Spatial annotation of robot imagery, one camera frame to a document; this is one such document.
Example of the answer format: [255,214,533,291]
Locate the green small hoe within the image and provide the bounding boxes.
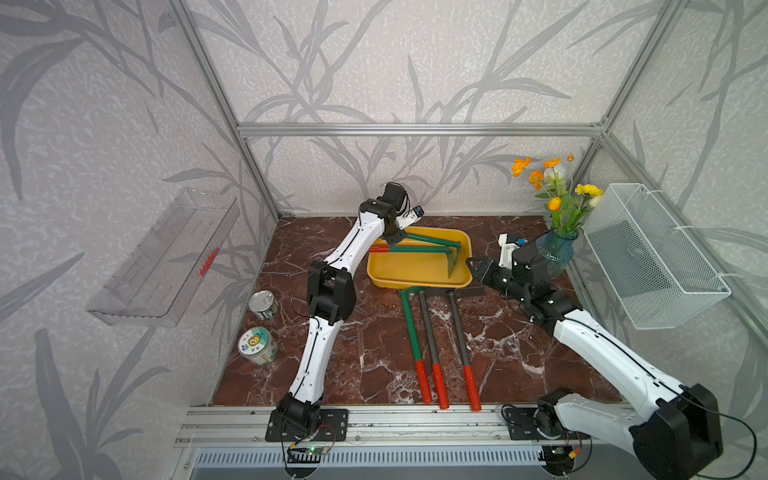
[399,286,433,405]
[394,233,461,246]
[368,243,461,276]

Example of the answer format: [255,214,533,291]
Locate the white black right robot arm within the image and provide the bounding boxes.
[466,244,724,479]

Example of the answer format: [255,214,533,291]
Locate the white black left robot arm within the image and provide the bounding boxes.
[275,182,408,439]

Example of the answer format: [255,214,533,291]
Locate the yellow plastic storage box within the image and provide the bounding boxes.
[367,227,472,290]

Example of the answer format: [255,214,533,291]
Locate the blue glass vase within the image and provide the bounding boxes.
[535,230,578,280]

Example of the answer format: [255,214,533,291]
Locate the orange yellow artificial flowers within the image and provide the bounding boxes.
[528,153,604,239]

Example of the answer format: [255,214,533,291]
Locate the upright metal tin can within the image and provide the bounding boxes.
[248,290,280,320]

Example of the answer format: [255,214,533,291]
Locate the lying green label can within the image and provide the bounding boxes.
[237,327,279,366]

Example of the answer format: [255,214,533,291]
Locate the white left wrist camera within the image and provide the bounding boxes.
[398,206,424,229]

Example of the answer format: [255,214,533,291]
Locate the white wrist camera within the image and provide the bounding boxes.
[498,233,527,269]
[398,206,424,229]

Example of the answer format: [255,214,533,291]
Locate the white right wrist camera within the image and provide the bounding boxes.
[498,233,527,269]

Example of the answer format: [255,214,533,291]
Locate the white wire mesh basket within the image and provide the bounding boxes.
[584,183,732,330]

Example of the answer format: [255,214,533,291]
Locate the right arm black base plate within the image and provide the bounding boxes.
[501,404,590,442]

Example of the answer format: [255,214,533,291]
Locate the aluminium front rail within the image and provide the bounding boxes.
[174,399,644,450]

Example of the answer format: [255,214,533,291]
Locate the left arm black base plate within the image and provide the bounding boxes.
[265,408,350,442]

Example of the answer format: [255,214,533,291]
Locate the clear plastic wall shelf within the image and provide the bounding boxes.
[86,188,240,327]

